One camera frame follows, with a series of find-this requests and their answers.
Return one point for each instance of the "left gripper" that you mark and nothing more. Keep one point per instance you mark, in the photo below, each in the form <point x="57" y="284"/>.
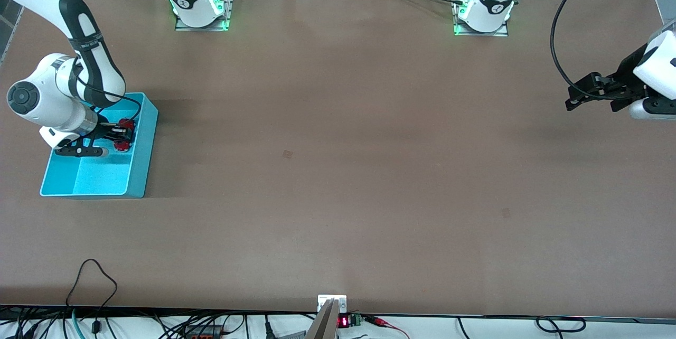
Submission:
<point x="626" y="76"/>

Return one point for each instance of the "red beetle toy car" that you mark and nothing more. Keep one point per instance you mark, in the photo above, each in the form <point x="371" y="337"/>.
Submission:
<point x="125" y="122"/>

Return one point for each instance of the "black power strip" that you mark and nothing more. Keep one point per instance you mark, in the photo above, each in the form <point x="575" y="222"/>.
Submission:
<point x="203" y="332"/>

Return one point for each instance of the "light blue plastic box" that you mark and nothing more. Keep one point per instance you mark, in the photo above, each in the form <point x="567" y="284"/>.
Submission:
<point x="105" y="180"/>

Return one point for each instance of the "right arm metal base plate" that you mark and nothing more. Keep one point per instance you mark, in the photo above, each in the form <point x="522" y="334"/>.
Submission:
<point x="203" y="26"/>

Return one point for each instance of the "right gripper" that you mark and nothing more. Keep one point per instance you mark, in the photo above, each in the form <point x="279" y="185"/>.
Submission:
<point x="107" y="126"/>

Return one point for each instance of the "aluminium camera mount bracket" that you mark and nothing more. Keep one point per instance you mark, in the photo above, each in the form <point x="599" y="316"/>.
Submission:
<point x="330" y="318"/>

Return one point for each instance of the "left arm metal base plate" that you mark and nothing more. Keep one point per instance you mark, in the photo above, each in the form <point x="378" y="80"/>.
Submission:
<point x="501" y="33"/>

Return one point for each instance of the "red digit display module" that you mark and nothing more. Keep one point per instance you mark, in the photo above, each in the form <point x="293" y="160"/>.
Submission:
<point x="344" y="321"/>

